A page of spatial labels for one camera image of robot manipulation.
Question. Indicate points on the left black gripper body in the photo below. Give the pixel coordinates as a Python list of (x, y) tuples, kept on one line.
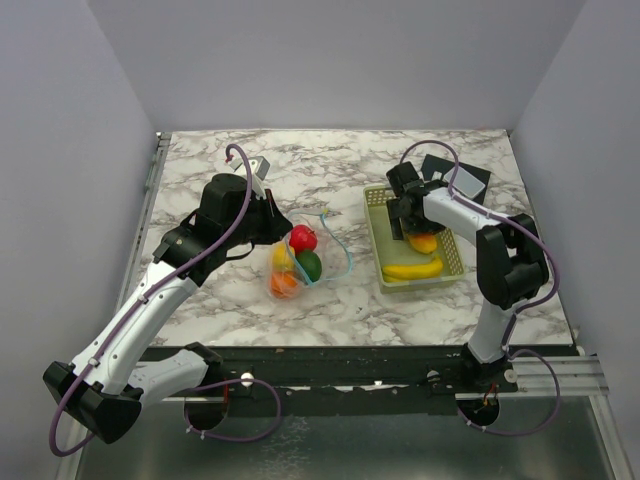
[(261, 223)]

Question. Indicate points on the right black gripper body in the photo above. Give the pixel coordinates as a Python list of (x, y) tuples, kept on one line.
[(413, 224)]

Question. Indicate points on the orange yellow toy mango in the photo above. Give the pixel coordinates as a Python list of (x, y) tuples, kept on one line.
[(423, 243)]

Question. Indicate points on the green perforated plastic basket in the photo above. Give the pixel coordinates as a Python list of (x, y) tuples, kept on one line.
[(387, 251)]

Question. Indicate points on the yellow toy lemon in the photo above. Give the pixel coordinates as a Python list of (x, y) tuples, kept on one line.
[(283, 257)]

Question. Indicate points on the red toy apple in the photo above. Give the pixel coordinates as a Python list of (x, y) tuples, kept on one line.
[(302, 238)]

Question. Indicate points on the clear zip top bag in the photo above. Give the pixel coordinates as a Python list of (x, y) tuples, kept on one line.
[(337, 260)]

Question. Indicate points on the green toy avocado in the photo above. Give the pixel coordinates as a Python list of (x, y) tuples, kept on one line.
[(310, 263)]

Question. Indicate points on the orange toy orange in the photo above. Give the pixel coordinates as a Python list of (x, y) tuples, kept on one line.
[(283, 285)]

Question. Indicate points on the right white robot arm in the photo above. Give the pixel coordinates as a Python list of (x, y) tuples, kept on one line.
[(510, 261)]

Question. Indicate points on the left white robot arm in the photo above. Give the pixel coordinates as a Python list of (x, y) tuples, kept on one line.
[(103, 387)]

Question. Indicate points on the black square mat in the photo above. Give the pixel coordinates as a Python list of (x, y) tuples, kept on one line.
[(434, 168)]

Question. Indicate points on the yellow toy banana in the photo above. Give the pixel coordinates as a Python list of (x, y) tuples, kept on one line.
[(399, 272)]

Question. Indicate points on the white grey small box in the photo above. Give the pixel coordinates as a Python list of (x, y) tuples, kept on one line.
[(465, 182)]

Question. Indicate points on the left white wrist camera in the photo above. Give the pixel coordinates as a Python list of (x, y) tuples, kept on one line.
[(258, 165)]

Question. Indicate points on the black metal base rail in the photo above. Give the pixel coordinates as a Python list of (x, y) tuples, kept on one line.
[(320, 381)]

